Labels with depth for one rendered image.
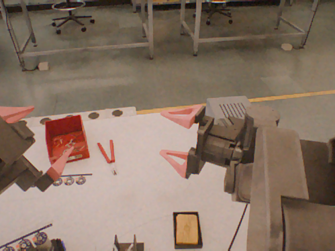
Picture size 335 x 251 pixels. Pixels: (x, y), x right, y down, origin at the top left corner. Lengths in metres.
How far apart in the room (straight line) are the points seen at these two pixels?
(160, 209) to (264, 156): 0.42
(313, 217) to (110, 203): 0.49
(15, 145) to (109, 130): 0.48
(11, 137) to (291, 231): 0.30
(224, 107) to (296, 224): 0.56
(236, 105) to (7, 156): 0.57
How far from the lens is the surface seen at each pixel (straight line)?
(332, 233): 0.21
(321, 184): 0.27
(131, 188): 0.65
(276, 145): 0.23
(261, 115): 0.46
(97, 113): 0.89
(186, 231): 0.57
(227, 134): 0.52
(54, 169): 0.44
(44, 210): 0.66
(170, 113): 0.53
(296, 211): 0.20
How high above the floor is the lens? 1.27
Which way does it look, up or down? 40 degrees down
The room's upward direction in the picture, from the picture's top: straight up
